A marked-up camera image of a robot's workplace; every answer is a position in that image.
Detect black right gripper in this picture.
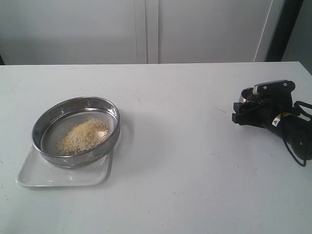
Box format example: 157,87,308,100
232,80,295,128

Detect stainless steel cup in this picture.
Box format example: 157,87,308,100
238,87,257,103

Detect yellow grain powder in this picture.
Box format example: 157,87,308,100
58,120,109,155

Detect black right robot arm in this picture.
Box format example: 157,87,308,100
232,80,312,167

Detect round steel mesh sieve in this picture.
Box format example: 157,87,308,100
32,97,120,168

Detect white rectangular tray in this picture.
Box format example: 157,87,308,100
16,120,135,188

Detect white cabinet behind table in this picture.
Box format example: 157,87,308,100
0,0,284,65

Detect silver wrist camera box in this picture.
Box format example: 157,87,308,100
253,79,288,95

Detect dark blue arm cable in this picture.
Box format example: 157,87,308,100
280,101,312,168

